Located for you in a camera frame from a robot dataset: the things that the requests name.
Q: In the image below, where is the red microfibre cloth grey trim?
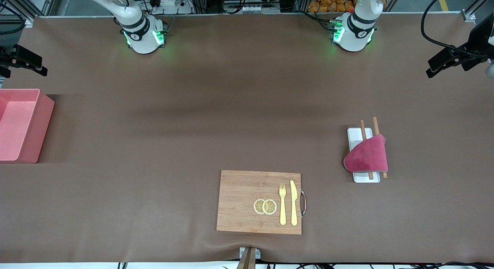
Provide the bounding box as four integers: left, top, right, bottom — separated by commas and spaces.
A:
343, 134, 389, 173

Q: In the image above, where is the white rack tray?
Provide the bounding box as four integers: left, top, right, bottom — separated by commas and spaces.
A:
347, 127, 381, 183

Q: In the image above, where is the white power strip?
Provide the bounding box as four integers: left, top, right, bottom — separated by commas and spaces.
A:
152, 0, 193, 15

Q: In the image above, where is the yellow plastic knife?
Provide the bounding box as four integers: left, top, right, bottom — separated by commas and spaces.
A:
290, 180, 298, 226

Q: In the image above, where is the aluminium frame profile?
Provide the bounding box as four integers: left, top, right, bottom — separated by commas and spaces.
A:
461, 0, 494, 22
0, 0, 58, 17

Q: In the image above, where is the bamboo cutting board metal handle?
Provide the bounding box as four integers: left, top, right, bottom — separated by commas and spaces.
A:
216, 170, 307, 235

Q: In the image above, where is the brown wooden rod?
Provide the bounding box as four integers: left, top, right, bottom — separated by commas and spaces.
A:
360, 120, 374, 180
372, 117, 388, 179

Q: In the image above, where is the yellow plastic fork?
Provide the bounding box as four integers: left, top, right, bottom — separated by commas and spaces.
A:
279, 183, 287, 226

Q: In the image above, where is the orange snack packets pile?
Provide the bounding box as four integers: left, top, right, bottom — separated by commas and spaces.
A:
308, 0, 386, 13

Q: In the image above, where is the white bracket with wooden post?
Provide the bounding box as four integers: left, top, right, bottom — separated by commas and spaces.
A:
239, 247, 261, 269

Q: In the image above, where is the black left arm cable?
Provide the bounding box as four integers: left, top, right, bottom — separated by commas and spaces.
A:
421, 0, 494, 55

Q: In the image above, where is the pink plastic bin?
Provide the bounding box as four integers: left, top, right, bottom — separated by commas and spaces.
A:
0, 89, 55, 164

